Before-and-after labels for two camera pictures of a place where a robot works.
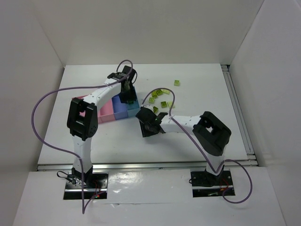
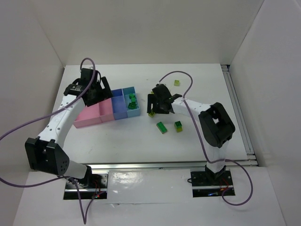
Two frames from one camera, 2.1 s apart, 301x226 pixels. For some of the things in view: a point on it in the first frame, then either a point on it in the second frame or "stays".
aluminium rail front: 148,166 stays
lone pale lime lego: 177,83 stays
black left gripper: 128,96 -> 101,92
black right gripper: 144,123 -> 154,106
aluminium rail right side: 238,110 stays
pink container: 106,114 stays
